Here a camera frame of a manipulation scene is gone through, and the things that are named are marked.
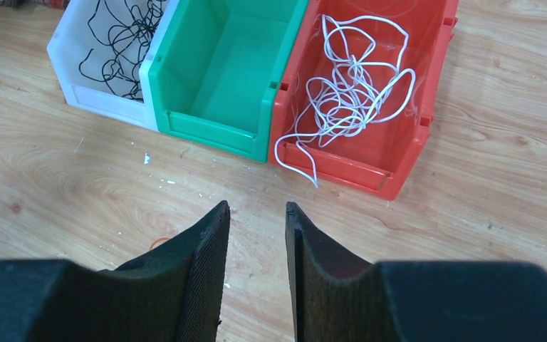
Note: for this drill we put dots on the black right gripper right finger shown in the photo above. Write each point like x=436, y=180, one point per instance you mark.
x=338, y=296

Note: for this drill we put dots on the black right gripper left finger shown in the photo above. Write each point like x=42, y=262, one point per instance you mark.
x=171, y=293

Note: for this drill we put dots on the red plastic bin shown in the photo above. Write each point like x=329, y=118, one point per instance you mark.
x=379, y=159

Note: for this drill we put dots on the green plastic bin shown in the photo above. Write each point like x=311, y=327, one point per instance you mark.
x=216, y=73

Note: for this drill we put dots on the white plastic bin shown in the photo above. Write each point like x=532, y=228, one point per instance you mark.
x=101, y=52

